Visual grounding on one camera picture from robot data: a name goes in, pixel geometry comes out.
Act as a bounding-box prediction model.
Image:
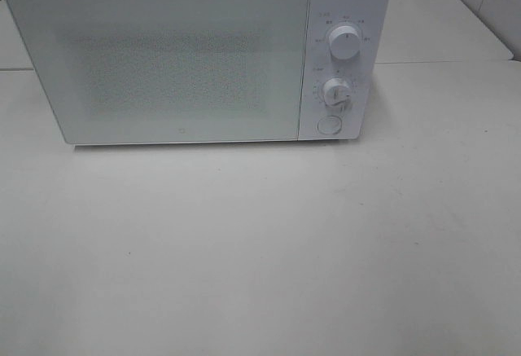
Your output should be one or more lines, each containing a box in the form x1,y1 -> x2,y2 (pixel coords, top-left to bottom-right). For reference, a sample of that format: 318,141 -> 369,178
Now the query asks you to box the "white microwave oven body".
8,0 -> 392,146

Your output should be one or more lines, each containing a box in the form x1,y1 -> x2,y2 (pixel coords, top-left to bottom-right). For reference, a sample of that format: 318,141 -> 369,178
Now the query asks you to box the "white upper power knob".
327,24 -> 361,60

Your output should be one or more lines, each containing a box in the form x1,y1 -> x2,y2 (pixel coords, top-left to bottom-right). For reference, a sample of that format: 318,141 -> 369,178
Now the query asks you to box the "white timer knob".
322,78 -> 352,108

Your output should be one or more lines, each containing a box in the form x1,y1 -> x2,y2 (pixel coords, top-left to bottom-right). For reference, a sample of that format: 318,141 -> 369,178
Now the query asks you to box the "white microwave door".
7,0 -> 308,145

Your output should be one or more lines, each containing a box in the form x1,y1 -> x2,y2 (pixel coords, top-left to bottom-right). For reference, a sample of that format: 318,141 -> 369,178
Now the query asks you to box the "round white door button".
317,116 -> 342,135

